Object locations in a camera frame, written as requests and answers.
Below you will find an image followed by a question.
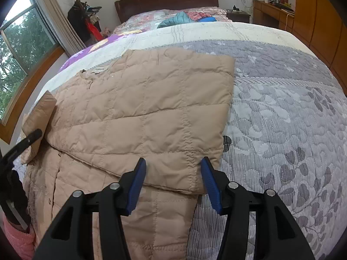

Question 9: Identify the pink floral bedsheet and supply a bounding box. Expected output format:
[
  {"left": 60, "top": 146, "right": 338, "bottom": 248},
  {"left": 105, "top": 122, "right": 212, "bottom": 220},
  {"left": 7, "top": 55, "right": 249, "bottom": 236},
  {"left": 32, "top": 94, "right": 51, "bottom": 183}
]
[{"left": 112, "top": 8, "right": 234, "bottom": 34}]

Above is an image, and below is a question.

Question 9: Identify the beige quilted jacket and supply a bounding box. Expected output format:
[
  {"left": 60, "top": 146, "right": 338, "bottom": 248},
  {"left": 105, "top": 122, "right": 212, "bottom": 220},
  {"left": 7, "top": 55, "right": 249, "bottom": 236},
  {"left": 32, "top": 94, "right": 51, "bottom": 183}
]
[{"left": 20, "top": 47, "right": 236, "bottom": 260}]

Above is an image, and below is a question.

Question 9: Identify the beige curtain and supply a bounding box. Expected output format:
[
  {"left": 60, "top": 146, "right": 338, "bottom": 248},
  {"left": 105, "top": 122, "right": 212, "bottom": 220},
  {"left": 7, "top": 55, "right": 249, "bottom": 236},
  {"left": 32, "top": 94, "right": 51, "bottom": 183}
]
[{"left": 31, "top": 0, "right": 87, "bottom": 57}]

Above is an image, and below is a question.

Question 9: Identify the white quilted bedspread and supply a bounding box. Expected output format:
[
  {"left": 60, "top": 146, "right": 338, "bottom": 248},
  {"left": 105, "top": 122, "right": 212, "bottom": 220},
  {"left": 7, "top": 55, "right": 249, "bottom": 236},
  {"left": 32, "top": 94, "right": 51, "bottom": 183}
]
[{"left": 23, "top": 22, "right": 312, "bottom": 114}]

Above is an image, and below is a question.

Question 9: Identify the wooden wardrobe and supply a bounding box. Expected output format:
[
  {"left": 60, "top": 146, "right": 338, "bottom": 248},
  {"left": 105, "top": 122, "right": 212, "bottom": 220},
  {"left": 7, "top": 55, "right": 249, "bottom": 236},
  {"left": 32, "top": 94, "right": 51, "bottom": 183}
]
[{"left": 294, "top": 0, "right": 347, "bottom": 93}]

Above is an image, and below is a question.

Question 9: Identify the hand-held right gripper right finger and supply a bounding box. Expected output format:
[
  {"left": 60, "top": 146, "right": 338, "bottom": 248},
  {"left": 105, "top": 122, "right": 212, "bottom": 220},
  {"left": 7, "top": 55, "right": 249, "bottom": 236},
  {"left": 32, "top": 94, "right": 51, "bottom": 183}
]
[{"left": 200, "top": 156, "right": 316, "bottom": 260}]

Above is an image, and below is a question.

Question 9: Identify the red hanging cloth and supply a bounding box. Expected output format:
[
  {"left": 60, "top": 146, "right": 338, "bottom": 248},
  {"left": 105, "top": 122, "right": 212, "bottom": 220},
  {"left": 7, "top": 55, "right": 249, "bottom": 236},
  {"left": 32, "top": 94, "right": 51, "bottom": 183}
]
[{"left": 86, "top": 19, "right": 104, "bottom": 41}]

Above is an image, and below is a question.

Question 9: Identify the wooden framed window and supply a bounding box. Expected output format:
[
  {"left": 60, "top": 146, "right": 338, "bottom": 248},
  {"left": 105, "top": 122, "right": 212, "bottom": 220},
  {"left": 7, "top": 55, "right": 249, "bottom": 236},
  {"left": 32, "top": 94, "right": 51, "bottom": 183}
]
[{"left": 0, "top": 0, "right": 65, "bottom": 143}]

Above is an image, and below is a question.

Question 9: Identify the purple floral blanket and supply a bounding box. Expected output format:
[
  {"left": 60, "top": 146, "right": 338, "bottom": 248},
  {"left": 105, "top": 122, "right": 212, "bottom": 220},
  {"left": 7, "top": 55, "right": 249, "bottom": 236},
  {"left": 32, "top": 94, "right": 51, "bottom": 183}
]
[{"left": 58, "top": 28, "right": 144, "bottom": 72}]

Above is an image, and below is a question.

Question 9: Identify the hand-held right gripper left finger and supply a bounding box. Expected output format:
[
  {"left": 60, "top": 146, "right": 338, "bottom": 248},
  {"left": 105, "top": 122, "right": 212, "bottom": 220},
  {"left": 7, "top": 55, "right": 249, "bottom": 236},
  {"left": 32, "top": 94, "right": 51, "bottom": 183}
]
[{"left": 34, "top": 157, "right": 147, "bottom": 260}]

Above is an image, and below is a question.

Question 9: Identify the dark wooden nightstand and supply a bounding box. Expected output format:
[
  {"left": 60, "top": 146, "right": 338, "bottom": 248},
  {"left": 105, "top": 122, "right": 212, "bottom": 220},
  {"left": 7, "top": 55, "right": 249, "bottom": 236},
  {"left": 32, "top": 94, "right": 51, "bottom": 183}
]
[{"left": 226, "top": 5, "right": 251, "bottom": 23}]

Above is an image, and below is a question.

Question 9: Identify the coat rack with dark clothes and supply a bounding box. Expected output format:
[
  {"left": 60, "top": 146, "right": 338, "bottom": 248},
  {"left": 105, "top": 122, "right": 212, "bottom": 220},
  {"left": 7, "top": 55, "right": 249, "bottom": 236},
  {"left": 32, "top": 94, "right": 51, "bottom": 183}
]
[{"left": 67, "top": 0, "right": 103, "bottom": 42}]

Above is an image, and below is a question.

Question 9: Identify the red plaid cloth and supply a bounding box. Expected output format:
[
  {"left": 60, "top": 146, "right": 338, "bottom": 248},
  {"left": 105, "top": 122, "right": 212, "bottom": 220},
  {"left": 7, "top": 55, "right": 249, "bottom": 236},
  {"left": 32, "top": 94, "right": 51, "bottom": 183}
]
[{"left": 187, "top": 10, "right": 214, "bottom": 22}]

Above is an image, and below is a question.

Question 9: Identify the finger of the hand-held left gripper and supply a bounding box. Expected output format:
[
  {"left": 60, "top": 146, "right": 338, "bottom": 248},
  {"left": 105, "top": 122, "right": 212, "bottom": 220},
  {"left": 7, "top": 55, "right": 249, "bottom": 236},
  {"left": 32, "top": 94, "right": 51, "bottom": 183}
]
[{"left": 0, "top": 129, "right": 43, "bottom": 169}]

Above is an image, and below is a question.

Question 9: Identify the grey leaf-patterned quilt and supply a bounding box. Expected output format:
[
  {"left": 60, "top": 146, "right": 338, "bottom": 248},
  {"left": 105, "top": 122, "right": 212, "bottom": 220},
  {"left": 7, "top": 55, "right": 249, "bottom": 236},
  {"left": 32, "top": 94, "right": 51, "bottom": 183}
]
[{"left": 16, "top": 39, "right": 347, "bottom": 260}]

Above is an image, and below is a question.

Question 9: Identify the wooden desk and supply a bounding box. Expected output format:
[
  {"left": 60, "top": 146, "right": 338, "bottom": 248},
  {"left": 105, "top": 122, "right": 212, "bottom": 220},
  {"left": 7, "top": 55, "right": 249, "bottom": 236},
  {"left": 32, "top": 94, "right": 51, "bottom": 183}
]
[{"left": 253, "top": 0, "right": 296, "bottom": 31}]

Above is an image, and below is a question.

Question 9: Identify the white cable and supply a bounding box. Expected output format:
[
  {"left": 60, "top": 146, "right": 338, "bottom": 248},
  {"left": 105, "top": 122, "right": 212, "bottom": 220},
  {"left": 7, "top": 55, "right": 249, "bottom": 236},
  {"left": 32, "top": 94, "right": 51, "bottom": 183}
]
[{"left": 282, "top": 8, "right": 295, "bottom": 30}]

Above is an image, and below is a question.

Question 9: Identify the teal puffer jacket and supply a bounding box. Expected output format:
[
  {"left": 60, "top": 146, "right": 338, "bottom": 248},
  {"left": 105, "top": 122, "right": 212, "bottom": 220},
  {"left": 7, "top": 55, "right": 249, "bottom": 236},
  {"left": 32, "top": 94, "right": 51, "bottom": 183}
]
[{"left": 157, "top": 11, "right": 196, "bottom": 29}]

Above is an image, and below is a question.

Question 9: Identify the dark wooden headboard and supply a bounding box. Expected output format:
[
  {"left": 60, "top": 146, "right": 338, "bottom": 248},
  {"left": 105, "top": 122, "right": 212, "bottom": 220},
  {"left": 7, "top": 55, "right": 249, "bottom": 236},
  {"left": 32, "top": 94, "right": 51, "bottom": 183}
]
[{"left": 114, "top": 0, "right": 219, "bottom": 23}]

